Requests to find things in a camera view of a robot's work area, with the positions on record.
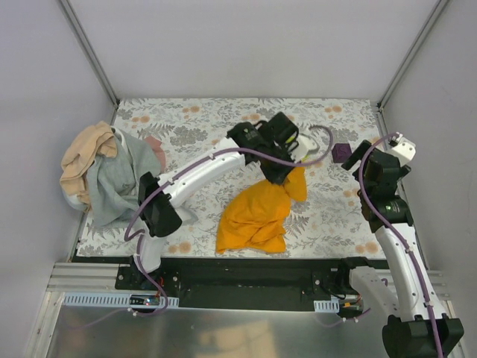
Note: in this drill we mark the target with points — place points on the orange cloth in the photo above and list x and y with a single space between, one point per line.
255 217

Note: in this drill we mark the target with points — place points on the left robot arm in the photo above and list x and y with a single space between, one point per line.
161 198

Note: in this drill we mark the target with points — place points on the purple cube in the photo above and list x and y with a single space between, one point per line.
341 152

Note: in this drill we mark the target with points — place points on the aluminium front rail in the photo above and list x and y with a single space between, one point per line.
102 277

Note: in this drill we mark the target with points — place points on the aluminium corner post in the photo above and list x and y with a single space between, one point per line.
88 50
423 34

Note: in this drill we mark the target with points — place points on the floral table mat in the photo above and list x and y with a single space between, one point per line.
327 225

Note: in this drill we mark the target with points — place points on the beige cloth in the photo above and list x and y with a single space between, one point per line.
93 140

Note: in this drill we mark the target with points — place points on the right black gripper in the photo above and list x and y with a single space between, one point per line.
358 158

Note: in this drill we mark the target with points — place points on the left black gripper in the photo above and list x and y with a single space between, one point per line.
278 174

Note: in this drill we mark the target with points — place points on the left aluminium corner post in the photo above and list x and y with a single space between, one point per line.
88 50

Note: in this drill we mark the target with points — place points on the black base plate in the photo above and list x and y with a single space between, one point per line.
242 284

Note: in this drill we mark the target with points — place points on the right aluminium side rail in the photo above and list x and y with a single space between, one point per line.
396 211

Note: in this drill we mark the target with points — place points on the left slotted cable duct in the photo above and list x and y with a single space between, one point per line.
121 300

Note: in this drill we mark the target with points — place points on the slotted cable duct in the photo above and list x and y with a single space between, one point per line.
121 300
326 306

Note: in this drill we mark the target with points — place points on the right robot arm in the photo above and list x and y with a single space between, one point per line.
415 323

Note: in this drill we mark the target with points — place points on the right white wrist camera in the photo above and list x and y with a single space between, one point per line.
401 148

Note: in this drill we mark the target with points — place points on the grey cloth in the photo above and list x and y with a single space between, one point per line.
114 182

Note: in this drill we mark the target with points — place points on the pink cloth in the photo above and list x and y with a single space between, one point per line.
156 146

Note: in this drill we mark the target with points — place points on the right aluminium corner post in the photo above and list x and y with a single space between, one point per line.
423 34

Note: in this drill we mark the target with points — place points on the right slotted cable duct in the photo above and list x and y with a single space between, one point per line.
326 306

